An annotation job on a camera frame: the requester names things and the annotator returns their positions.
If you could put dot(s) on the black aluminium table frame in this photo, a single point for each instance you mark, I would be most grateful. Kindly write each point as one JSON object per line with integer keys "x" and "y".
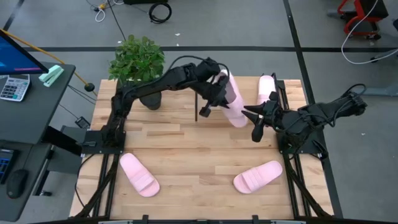
{"x": 174, "y": 221}

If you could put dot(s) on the black backlit keyboard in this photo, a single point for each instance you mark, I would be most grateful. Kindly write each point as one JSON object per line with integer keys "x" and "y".
{"x": 4, "y": 166}

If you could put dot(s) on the pink rubber slide sandal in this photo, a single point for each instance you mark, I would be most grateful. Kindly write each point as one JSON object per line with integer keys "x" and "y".
{"x": 265, "y": 87}
{"x": 237, "y": 109}
{"x": 258, "y": 177}
{"x": 140, "y": 177}

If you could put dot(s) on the black computer monitor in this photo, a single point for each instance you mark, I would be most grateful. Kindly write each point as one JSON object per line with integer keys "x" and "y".
{"x": 15, "y": 57}

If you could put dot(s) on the mint green stapler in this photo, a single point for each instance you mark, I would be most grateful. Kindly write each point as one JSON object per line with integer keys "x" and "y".
{"x": 51, "y": 74}

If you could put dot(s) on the grey metal stand leg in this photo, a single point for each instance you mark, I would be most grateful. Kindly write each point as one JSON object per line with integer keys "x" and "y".
{"x": 376, "y": 91}

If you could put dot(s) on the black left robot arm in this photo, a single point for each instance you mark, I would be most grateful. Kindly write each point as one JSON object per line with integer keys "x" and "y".
{"x": 146, "y": 88}

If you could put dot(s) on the potted green plant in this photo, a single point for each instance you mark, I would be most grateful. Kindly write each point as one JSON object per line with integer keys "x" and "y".
{"x": 136, "y": 59}

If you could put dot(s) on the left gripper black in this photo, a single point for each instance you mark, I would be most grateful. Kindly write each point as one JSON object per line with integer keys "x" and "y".
{"x": 211, "y": 91}

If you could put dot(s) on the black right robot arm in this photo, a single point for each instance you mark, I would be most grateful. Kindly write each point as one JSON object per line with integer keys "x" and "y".
{"x": 326, "y": 112}

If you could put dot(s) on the black computer mouse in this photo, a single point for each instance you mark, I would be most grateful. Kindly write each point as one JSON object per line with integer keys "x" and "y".
{"x": 17, "y": 183}

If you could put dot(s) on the black power adapter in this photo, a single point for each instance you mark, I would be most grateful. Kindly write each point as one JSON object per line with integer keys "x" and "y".
{"x": 82, "y": 122}

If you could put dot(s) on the black office desk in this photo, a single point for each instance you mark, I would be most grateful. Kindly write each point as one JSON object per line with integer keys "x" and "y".
{"x": 31, "y": 118}

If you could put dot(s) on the black box on floor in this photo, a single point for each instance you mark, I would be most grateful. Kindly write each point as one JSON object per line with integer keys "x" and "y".
{"x": 140, "y": 1}

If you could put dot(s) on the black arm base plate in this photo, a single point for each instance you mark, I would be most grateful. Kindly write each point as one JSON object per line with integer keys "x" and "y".
{"x": 306, "y": 150}
{"x": 96, "y": 149}

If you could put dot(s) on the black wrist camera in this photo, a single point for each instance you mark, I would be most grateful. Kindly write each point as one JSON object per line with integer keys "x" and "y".
{"x": 257, "y": 133}
{"x": 205, "y": 111}

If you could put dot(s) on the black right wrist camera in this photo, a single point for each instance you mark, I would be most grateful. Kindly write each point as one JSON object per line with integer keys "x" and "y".
{"x": 257, "y": 133}

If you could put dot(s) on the black frame wooden shelf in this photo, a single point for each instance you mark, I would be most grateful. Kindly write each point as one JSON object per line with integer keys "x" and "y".
{"x": 196, "y": 109}

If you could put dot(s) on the grey desk calculator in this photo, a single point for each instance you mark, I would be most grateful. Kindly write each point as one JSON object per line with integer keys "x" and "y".
{"x": 14, "y": 88}

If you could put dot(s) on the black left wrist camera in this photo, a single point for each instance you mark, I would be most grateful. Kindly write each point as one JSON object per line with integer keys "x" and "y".
{"x": 205, "y": 111}

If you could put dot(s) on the red frame black cart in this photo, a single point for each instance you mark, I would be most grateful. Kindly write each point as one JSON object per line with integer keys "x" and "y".
{"x": 373, "y": 7}

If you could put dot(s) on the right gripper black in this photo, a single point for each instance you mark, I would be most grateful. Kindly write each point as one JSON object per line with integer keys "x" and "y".
{"x": 273, "y": 112}

